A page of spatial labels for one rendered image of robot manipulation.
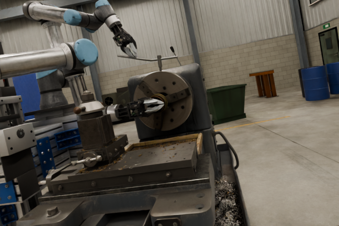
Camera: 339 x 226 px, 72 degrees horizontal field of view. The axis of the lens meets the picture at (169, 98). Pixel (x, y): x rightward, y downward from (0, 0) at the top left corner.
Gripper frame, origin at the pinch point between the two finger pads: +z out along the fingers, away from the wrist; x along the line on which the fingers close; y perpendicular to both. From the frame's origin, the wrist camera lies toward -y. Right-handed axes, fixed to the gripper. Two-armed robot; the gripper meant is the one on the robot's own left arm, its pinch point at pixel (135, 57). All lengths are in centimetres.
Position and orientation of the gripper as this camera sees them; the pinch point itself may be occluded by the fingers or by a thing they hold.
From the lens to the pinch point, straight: 132.6
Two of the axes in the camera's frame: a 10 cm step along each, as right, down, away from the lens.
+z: 5.2, 8.5, -0.2
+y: -1.8, 0.9, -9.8
